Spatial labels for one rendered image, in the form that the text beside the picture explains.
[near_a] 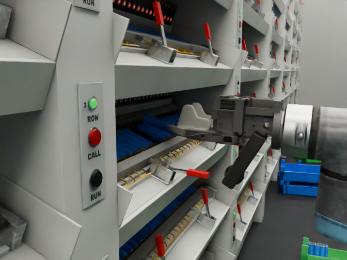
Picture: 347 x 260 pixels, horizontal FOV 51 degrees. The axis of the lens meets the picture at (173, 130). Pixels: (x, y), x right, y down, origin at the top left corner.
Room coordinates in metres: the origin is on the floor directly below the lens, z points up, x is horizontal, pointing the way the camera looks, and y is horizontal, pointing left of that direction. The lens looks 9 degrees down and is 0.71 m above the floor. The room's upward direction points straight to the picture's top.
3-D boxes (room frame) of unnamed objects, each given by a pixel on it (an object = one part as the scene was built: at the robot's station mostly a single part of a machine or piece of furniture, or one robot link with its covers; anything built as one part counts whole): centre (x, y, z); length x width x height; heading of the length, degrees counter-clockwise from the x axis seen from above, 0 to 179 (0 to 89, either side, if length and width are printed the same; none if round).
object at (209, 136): (0.64, -0.07, 0.60); 0.09 x 0.05 x 0.02; 73
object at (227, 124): (0.64, -0.13, 0.62); 0.12 x 0.08 x 0.09; 69
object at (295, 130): (0.61, -0.21, 0.61); 0.10 x 0.05 x 0.09; 159
